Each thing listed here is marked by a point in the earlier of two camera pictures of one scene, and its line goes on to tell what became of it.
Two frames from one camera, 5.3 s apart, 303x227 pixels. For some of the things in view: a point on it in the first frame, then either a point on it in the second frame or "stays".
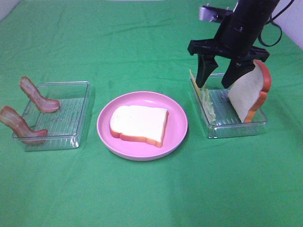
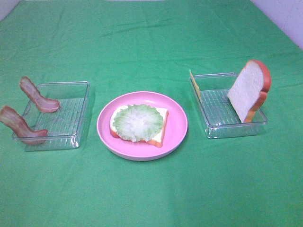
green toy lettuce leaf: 208,106 -> 138,122
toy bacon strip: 44,105 stays
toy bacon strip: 12,117 stays
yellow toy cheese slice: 197,88 stays
